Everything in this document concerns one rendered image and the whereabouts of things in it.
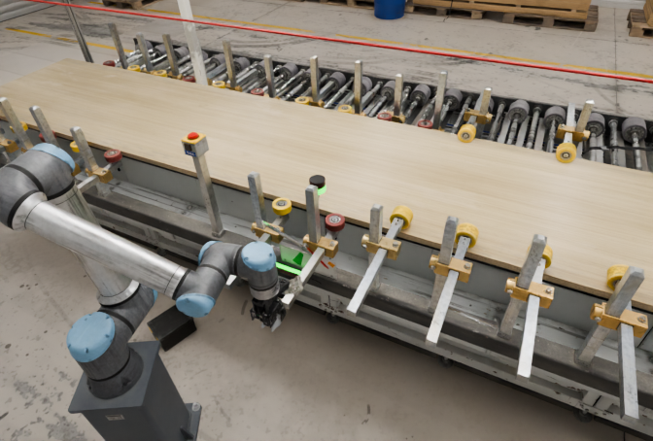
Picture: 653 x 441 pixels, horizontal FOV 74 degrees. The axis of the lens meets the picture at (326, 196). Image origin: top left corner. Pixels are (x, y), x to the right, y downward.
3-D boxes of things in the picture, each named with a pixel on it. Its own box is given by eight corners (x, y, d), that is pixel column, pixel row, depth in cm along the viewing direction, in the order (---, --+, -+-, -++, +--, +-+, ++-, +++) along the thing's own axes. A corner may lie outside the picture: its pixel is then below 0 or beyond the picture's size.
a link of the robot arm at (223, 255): (189, 260, 120) (230, 267, 118) (208, 232, 129) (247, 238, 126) (197, 282, 126) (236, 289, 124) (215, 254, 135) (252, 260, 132)
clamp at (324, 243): (332, 258, 168) (332, 250, 165) (302, 249, 173) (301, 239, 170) (339, 249, 172) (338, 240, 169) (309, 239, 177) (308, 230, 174)
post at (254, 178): (269, 262, 192) (254, 176, 161) (262, 260, 193) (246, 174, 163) (273, 257, 194) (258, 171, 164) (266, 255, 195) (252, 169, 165)
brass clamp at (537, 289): (548, 310, 135) (553, 300, 131) (502, 296, 140) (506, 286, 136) (549, 295, 139) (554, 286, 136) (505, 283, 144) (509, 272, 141)
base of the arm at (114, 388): (134, 396, 151) (125, 383, 144) (80, 400, 150) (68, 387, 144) (149, 348, 165) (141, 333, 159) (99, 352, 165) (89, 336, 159)
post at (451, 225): (437, 317, 162) (457, 223, 132) (428, 314, 164) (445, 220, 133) (439, 310, 165) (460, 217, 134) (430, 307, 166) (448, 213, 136)
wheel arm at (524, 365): (528, 384, 116) (531, 377, 113) (513, 379, 117) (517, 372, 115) (544, 258, 150) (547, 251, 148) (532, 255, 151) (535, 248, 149)
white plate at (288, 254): (335, 280, 175) (335, 263, 169) (281, 260, 185) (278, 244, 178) (336, 279, 176) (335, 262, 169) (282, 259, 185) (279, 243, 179)
